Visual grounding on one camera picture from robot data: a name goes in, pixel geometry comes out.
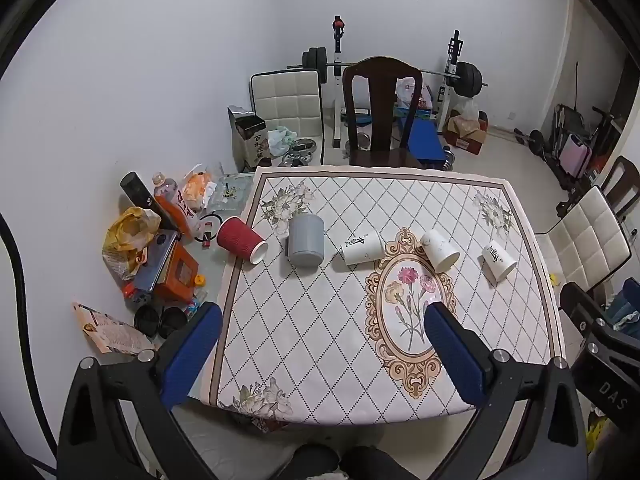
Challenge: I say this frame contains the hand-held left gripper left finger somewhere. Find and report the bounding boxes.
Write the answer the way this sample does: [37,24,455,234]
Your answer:
[56,301,224,480]

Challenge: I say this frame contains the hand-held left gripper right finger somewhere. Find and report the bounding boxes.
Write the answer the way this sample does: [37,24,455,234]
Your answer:
[423,301,590,480]

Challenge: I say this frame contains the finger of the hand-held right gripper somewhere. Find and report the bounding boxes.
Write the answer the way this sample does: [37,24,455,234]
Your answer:
[559,281,610,335]

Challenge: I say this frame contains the small white cup black print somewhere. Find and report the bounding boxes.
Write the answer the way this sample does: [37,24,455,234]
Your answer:
[481,243,518,282]

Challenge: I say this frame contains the white speckled cup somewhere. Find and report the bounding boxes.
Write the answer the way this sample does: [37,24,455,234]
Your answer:
[419,229,460,274]

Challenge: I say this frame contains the red ribbed paper cup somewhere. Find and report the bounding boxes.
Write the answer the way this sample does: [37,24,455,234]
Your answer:
[216,216,270,265]

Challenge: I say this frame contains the white cup with black print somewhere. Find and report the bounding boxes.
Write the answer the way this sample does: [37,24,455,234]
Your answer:
[341,231,385,267]

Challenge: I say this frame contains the grey cup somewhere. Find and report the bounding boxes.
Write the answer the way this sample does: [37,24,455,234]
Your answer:
[285,213,327,268]

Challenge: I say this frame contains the black round lid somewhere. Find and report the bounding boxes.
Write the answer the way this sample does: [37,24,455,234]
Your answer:
[134,305,161,336]
[159,307,189,339]

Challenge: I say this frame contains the blue cloth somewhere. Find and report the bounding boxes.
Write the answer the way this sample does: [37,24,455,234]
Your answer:
[606,277,640,329]

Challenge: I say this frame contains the white padded chair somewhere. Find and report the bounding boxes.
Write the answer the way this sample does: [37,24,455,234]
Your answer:
[534,186,633,292]
[250,69,325,166]

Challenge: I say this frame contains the orange box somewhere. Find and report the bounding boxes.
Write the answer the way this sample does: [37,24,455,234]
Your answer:
[155,249,200,304]

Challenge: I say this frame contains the printed paper leaflet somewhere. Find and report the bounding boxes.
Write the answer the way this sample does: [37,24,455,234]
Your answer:
[71,302,157,357]

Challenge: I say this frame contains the blue grey notebook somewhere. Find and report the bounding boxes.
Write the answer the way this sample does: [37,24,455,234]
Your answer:
[132,230,179,294]

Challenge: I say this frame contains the floral diamond pattern tablecloth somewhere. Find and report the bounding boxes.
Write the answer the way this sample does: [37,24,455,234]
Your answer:
[207,165,568,428]

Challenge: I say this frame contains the dark wooden chair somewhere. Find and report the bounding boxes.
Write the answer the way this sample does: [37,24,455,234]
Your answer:
[341,56,425,168]
[597,156,640,221]

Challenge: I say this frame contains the yellow plastic bag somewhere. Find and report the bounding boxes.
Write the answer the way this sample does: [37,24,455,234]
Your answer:
[102,207,162,282]

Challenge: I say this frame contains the person's right leg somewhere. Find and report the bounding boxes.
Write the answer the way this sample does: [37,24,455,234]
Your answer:
[340,446,407,480]

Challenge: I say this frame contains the person's leg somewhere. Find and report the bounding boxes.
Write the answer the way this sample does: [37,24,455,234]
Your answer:
[281,443,342,480]
[340,446,407,480]

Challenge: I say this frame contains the pink suitcase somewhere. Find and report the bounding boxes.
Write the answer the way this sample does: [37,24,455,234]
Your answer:
[559,135,594,179]

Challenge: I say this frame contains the clear plastic bottle orange label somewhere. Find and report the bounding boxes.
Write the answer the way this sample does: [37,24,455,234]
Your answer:
[151,172,197,237]

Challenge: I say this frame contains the orange snack bag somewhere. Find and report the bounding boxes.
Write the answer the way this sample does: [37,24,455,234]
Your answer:
[181,169,215,212]

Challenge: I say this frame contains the person's left leg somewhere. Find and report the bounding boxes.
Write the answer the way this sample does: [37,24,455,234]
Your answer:
[281,443,342,480]

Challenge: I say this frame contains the clear glass tray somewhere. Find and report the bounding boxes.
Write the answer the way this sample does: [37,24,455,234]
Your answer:
[206,173,254,217]

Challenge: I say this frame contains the black bottle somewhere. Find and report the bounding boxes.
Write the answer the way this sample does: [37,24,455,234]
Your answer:
[120,171,177,232]

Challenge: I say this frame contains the black dumbbell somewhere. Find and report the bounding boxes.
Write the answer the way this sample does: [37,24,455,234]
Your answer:
[514,128,547,149]

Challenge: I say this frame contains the cardboard box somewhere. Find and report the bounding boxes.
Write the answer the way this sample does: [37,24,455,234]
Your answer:
[442,115,489,156]

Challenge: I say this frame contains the blue weight bench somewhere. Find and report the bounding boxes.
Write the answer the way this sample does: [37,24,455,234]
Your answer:
[345,105,447,171]

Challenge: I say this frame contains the black printed carton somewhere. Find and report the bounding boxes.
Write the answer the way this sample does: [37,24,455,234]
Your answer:
[228,106,274,173]

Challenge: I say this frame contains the metal bowls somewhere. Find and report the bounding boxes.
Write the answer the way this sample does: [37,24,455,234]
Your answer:
[281,136,321,167]

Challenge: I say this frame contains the pale green plastic bag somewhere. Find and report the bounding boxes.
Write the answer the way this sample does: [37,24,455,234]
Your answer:
[267,126,299,157]

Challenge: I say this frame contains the black barbell with plates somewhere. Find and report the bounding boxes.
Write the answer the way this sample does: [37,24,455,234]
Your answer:
[287,47,488,98]

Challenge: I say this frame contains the white plastic bag red print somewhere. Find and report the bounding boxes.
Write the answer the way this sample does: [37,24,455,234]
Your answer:
[396,77,434,110]

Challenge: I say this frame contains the white squat rack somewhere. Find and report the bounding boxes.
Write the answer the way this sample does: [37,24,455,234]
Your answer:
[330,15,462,150]

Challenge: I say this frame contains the black cable loop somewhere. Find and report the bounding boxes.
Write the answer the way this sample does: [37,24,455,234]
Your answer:
[197,213,224,242]

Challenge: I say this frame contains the thick black cable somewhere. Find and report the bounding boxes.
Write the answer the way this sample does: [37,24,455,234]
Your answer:
[0,214,57,477]

